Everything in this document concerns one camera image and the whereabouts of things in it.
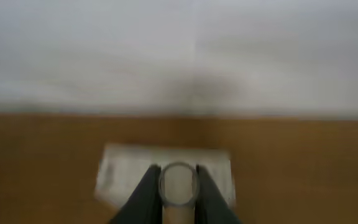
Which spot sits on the clear test tube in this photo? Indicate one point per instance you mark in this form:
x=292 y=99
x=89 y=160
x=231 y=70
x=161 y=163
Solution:
x=179 y=214

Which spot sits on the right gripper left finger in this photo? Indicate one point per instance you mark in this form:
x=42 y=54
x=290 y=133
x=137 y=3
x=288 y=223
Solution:
x=146 y=199

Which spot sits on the white test tube rack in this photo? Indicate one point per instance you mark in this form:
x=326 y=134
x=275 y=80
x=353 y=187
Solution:
x=123 y=177

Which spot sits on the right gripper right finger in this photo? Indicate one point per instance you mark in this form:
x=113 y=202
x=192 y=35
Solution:
x=211 y=202

